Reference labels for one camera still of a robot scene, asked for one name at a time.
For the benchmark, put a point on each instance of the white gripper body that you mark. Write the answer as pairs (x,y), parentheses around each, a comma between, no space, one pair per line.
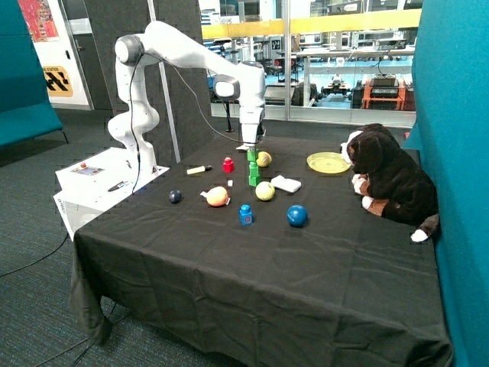
(252,129)

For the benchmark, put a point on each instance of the green block back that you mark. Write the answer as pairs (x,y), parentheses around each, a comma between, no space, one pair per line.
(252,155)

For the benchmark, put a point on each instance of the green block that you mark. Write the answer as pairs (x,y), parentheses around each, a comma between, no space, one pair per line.
(253,181)
(253,169)
(252,155)

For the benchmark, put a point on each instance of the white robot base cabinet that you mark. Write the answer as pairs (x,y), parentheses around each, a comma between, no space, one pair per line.
(95,184)

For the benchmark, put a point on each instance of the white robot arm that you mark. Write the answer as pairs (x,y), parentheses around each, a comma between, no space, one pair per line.
(243,82)

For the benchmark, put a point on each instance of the yellow tennis ball back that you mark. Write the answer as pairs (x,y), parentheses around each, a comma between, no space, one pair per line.
(263,159)

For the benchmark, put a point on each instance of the yellow tennis ball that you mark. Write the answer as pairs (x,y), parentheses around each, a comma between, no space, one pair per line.
(263,159)
(265,191)

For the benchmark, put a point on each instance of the black tripod stand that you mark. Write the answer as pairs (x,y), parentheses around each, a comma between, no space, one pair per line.
(229,128)

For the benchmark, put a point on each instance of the red block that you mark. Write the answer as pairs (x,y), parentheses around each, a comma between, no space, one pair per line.
(228,165)

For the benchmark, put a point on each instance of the yellow tennis ball front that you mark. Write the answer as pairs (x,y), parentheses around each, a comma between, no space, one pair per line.
(265,191)

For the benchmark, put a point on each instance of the yellow black marker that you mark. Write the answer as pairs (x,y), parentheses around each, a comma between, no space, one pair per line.
(199,169)

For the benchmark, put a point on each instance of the orange plush fruit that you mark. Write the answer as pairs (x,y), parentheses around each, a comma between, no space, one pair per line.
(216,197)

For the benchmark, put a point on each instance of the blue block with letter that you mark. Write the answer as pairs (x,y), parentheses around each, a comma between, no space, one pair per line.
(245,215)

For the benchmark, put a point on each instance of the yellow plastic plate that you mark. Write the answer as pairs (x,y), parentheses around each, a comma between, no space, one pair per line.
(327,163)

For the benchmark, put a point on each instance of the blue ball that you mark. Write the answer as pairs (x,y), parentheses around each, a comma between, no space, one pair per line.
(297,216)

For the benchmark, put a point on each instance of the dark navy small ball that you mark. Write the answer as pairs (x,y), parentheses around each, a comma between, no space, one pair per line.
(175,196)

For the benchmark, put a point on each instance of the black tablecloth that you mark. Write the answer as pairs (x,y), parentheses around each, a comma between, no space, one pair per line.
(346,289)

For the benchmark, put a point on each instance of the orange black equipment rack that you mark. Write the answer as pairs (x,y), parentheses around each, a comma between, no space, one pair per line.
(384,92)

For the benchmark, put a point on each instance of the brown plush dog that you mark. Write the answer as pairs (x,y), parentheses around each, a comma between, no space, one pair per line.
(391,183)

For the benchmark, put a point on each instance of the teal partition right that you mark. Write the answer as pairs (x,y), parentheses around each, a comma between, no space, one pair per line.
(450,75)

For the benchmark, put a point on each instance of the yellow black warning sign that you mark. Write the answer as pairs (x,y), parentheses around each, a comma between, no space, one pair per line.
(58,82)

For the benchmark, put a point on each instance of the teal sofa left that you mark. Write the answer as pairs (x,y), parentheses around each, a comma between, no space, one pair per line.
(26,111)

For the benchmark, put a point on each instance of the red poster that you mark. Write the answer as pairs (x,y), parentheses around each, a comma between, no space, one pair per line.
(39,20)

